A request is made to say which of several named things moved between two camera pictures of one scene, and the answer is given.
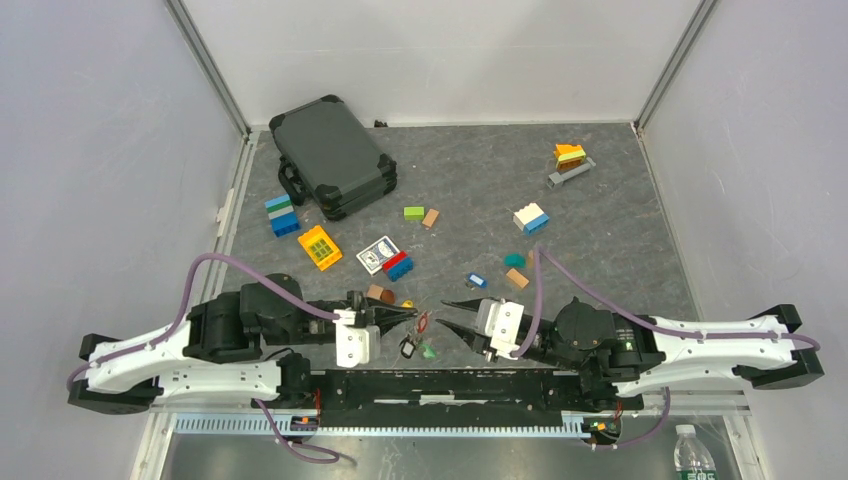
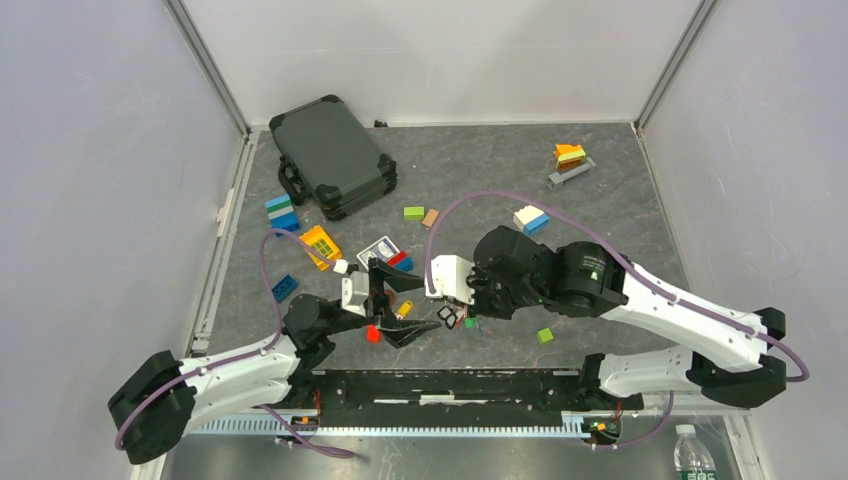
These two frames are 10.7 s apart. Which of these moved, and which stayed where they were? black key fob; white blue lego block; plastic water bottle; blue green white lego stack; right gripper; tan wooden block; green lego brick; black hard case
Moved: black key fob; right gripper
Stayed: black hard case; blue green white lego stack; green lego brick; tan wooden block; plastic water bottle; white blue lego block
